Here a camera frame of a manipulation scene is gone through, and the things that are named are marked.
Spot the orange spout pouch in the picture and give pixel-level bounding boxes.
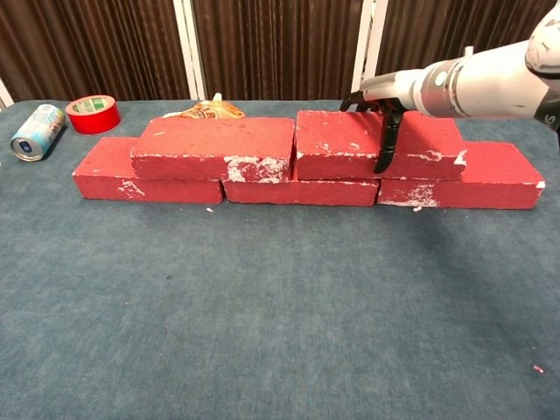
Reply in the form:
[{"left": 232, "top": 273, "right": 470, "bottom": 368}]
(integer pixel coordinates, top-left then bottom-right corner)
[{"left": 164, "top": 93, "right": 246, "bottom": 120}]

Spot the blue felt table cover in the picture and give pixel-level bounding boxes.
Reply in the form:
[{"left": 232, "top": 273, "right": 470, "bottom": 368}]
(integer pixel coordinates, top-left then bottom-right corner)
[{"left": 0, "top": 99, "right": 560, "bottom": 420}]

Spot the light blue drink can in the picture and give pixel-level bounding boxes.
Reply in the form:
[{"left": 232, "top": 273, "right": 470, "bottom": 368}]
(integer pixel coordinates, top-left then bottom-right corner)
[{"left": 9, "top": 103, "right": 67, "bottom": 163}]

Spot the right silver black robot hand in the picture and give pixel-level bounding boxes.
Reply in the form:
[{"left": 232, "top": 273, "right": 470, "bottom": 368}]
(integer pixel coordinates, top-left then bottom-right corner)
[{"left": 339, "top": 69, "right": 428, "bottom": 175}]

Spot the red brick with chipped corner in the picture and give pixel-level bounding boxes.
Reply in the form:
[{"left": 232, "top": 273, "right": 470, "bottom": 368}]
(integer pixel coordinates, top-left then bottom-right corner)
[{"left": 129, "top": 116, "right": 297, "bottom": 184}]

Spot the red tape roll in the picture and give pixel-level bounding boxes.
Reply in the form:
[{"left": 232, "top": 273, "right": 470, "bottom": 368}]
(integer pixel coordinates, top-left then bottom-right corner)
[{"left": 65, "top": 94, "right": 122, "bottom": 135}]

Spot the red foam brick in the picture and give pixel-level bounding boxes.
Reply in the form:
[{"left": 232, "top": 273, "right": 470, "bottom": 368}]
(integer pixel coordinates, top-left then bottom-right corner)
[
  {"left": 222, "top": 165, "right": 381, "bottom": 207},
  {"left": 72, "top": 136, "right": 227, "bottom": 205},
  {"left": 376, "top": 140, "right": 547, "bottom": 210}
]

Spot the red brick with white scuffs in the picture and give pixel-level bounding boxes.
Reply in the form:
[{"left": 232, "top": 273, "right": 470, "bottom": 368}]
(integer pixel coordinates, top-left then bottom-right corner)
[{"left": 295, "top": 109, "right": 468, "bottom": 182}]

